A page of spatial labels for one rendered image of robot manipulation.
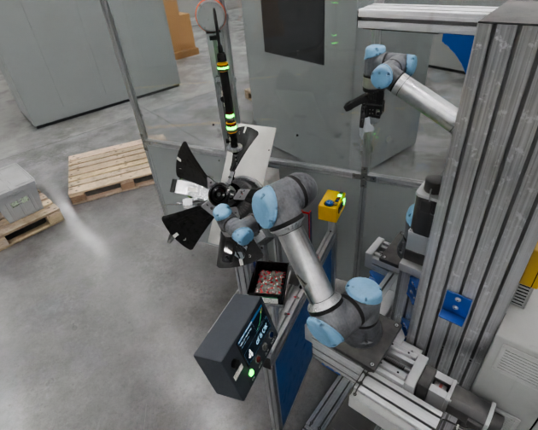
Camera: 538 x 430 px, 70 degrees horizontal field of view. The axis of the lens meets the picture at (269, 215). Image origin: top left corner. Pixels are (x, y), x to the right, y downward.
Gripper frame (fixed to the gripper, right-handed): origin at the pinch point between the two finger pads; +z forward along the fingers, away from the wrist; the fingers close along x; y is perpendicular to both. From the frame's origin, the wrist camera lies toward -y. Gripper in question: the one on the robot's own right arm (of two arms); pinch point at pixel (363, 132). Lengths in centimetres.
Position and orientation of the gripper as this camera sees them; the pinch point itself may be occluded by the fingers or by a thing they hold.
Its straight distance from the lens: 173.7
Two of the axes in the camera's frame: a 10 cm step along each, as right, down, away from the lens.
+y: 9.0, 2.0, -3.8
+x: 4.2, -5.7, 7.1
